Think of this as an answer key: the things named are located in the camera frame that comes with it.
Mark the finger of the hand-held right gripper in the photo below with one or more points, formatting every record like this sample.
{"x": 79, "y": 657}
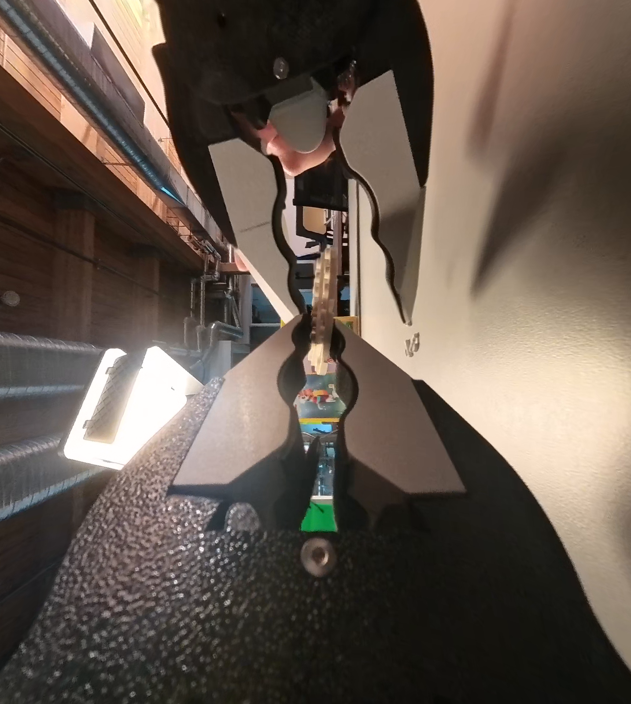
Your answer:
{"x": 249, "y": 209}
{"x": 398, "y": 181}

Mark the person's right hand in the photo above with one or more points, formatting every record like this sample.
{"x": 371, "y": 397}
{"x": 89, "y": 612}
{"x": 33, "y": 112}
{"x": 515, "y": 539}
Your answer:
{"x": 299, "y": 164}

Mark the small grey lego plate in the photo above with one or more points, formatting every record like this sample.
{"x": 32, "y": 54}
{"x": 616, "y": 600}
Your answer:
{"x": 413, "y": 345}

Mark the white studio light panel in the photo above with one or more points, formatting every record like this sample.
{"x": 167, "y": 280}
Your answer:
{"x": 145, "y": 396}

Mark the green plastic bin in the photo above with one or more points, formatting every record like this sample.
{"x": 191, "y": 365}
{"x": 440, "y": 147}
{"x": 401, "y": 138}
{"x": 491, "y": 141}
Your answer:
{"x": 318, "y": 520}

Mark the yellow lego set box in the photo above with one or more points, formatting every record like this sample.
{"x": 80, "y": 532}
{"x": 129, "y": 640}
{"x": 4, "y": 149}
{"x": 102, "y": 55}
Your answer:
{"x": 321, "y": 407}

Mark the round cream lego plate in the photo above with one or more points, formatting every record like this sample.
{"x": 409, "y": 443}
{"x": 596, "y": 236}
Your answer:
{"x": 324, "y": 297}

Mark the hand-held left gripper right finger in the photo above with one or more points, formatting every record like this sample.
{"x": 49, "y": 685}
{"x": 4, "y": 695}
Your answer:
{"x": 398, "y": 434}

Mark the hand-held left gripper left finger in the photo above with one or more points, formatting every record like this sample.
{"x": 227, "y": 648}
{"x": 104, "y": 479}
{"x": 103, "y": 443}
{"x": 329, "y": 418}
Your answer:
{"x": 227, "y": 434}

